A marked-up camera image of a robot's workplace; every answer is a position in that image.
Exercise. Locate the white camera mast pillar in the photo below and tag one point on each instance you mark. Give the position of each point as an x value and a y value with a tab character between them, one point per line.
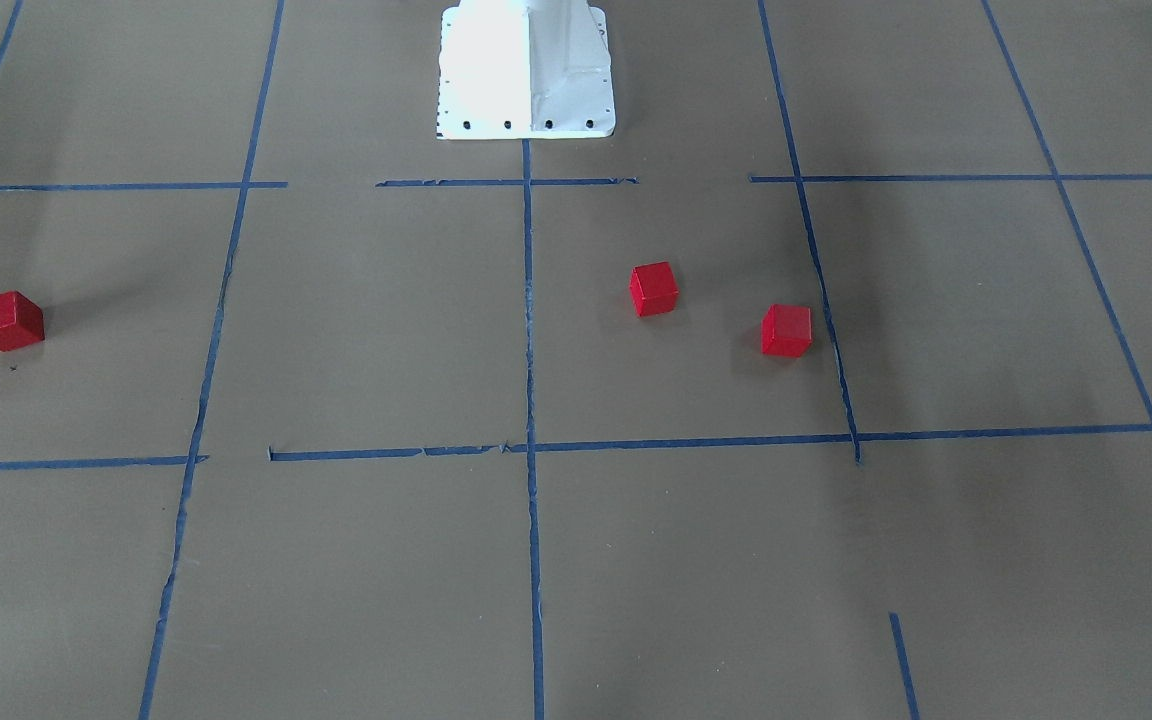
520	70

